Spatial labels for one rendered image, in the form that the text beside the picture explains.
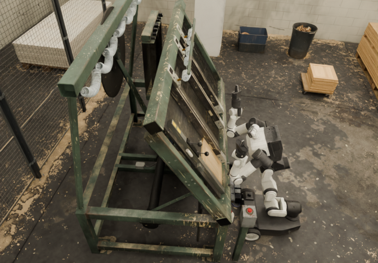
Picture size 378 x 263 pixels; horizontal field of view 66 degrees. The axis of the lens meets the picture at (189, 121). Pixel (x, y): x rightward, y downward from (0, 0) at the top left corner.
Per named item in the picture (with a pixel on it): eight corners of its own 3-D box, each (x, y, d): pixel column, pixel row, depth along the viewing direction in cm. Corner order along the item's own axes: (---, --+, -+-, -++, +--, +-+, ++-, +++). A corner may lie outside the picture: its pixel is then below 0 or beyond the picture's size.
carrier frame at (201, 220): (220, 262, 310) (229, 222, 256) (91, 253, 314) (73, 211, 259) (217, 124, 475) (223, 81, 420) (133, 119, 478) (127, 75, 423)
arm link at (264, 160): (259, 168, 256) (270, 158, 251) (260, 172, 247) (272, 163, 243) (249, 159, 254) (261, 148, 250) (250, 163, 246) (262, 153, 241)
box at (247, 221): (253, 228, 260) (257, 217, 248) (239, 227, 260) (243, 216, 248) (252, 216, 269) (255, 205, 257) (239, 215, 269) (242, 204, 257)
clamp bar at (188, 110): (219, 165, 296) (242, 158, 288) (156, 75, 230) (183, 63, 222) (219, 157, 304) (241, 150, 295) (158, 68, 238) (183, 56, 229)
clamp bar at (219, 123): (219, 130, 335) (238, 123, 326) (164, 45, 268) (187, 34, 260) (219, 124, 342) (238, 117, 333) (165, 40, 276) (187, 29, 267)
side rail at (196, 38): (214, 82, 413) (220, 79, 409) (174, 14, 352) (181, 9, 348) (214, 79, 419) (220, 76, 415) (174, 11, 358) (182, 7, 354)
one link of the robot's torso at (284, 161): (288, 161, 290) (286, 149, 279) (291, 171, 280) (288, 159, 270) (260, 166, 298) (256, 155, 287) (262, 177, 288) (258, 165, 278)
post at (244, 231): (238, 261, 312) (250, 224, 262) (232, 261, 312) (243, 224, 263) (237, 255, 317) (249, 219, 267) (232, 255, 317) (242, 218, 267)
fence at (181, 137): (220, 194, 271) (224, 192, 270) (167, 125, 218) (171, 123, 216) (220, 189, 275) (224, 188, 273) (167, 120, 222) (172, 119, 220)
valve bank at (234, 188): (242, 213, 291) (245, 200, 275) (227, 212, 291) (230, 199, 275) (238, 173, 328) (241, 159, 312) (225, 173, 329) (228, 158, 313)
